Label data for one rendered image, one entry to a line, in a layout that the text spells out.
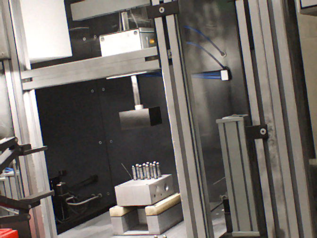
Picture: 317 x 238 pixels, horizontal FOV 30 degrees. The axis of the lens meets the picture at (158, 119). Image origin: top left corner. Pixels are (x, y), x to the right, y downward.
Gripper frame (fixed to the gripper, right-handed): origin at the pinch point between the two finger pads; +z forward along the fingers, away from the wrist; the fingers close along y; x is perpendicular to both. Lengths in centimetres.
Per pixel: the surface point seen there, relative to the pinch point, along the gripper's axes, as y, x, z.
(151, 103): 8, 8, 64
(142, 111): 7.4, -2.6, 39.4
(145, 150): -5, 13, 64
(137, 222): -20.3, 3.5, 39.3
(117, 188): -10.2, 4.0, 33.1
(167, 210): -17.1, -6.5, 37.1
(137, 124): 4.2, -0.7, 39.4
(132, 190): -10.9, 0.0, 33.2
